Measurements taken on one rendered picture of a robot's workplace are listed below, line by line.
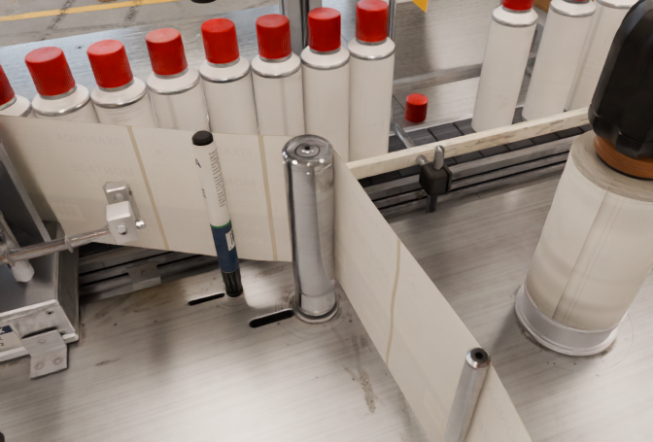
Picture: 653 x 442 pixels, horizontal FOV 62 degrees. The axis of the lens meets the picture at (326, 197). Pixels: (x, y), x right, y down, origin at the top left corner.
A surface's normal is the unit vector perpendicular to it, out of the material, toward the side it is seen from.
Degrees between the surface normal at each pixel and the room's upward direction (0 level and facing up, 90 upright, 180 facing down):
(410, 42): 0
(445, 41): 0
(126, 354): 0
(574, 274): 93
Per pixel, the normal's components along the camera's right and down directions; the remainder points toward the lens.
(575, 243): -0.79, 0.44
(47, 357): -0.02, -0.75
